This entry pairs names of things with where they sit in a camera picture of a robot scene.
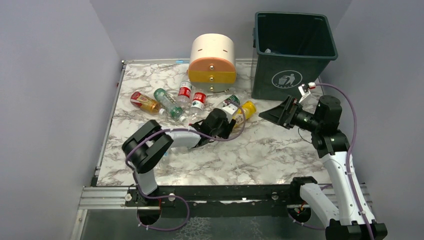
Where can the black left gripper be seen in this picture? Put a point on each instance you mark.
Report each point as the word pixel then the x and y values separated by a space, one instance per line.
pixel 224 125

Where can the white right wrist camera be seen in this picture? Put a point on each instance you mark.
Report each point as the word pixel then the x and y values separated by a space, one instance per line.
pixel 305 90

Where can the clear bottle red label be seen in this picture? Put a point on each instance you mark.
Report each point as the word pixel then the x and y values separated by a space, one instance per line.
pixel 197 105
pixel 184 93

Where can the yellow juice bottle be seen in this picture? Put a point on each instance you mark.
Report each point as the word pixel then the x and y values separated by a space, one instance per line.
pixel 249 110

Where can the clear bottle red label right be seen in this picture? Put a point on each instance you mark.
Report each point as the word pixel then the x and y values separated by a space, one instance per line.
pixel 197 105

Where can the cream orange yellow drawer unit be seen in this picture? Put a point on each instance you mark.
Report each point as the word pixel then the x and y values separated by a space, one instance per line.
pixel 212 63

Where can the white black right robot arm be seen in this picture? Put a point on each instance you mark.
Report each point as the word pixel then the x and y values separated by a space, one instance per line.
pixel 351 217

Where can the clear bottle red label left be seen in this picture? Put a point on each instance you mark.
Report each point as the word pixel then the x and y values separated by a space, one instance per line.
pixel 184 93

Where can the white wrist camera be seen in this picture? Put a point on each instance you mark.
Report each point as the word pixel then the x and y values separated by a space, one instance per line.
pixel 230 110
pixel 305 90

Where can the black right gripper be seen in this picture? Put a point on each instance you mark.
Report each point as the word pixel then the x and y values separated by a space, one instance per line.
pixel 290 112

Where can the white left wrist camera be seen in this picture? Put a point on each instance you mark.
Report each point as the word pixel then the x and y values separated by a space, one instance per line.
pixel 230 110

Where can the green tinted water bottle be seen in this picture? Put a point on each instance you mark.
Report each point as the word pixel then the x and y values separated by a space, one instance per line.
pixel 169 104

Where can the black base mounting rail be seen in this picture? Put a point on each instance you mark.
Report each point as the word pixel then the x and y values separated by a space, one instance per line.
pixel 215 201

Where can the red label amber tea bottle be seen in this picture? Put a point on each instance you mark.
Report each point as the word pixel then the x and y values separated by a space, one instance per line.
pixel 147 104

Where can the dark green plastic bin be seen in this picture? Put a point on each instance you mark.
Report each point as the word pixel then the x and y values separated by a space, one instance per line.
pixel 301 44

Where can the clear bottle dark green label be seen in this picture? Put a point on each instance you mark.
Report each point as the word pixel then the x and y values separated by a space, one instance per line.
pixel 228 100

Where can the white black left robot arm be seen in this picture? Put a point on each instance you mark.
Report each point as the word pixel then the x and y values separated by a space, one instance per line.
pixel 146 147

